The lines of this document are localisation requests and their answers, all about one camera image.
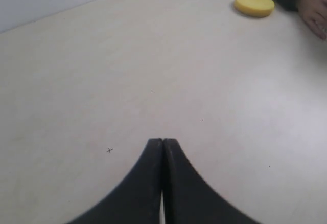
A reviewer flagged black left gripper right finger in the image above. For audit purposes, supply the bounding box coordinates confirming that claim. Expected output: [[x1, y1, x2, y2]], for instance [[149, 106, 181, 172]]
[[162, 139, 256, 224]]

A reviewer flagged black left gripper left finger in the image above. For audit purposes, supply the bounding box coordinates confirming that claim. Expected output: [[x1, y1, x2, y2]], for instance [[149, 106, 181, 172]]
[[71, 139, 163, 224]]

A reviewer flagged open bare human hand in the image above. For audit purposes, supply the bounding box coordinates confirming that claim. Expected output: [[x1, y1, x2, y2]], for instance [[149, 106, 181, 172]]
[[296, 0, 326, 40]]

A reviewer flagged yellow round sponge disc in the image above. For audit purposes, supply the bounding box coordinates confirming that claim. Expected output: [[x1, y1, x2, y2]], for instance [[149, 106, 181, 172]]
[[233, 0, 275, 18]]

